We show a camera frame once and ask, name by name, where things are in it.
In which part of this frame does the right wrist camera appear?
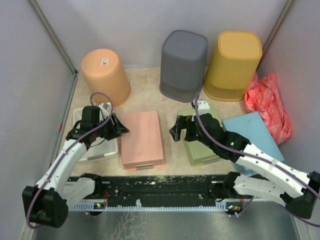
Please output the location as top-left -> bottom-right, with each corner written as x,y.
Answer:
191,99 -> 210,116

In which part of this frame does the white plastic basket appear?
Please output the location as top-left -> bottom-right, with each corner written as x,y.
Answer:
72,101 -> 119,163

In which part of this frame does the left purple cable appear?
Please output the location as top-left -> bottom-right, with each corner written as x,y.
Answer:
25,92 -> 116,229

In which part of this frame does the orange capybara bucket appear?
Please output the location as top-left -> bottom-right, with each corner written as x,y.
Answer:
80,48 -> 131,106

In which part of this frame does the blue plastic basket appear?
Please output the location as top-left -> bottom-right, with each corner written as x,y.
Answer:
222,112 -> 285,162

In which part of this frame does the aluminium rail frame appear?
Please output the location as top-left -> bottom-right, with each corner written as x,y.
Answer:
20,200 -> 312,240

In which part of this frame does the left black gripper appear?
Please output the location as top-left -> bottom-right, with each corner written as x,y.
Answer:
93,112 -> 130,141

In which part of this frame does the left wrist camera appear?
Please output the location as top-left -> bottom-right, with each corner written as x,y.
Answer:
97,102 -> 111,121

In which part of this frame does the pink plastic basket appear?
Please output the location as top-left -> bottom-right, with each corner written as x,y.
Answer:
120,110 -> 166,171

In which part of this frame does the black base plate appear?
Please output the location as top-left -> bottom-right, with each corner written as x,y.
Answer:
85,174 -> 240,208

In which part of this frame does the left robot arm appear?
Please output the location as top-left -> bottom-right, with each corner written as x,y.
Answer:
22,105 -> 129,229

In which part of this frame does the red plastic bag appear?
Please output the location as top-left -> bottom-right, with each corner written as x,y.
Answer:
243,72 -> 294,145

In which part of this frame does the green plastic basket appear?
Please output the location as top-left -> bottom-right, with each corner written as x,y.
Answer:
178,104 -> 222,167

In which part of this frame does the grey cable duct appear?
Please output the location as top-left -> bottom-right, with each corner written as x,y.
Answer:
69,198 -> 245,212

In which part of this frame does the yellow mesh bin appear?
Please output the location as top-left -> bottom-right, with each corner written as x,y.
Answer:
204,30 -> 263,102

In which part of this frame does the grey mesh bin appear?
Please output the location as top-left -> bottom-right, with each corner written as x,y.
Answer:
159,30 -> 208,103

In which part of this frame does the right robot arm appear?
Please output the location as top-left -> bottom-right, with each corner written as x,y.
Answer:
169,113 -> 320,220

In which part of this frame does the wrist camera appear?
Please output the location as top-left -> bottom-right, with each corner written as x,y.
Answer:
191,99 -> 210,116
97,102 -> 111,121

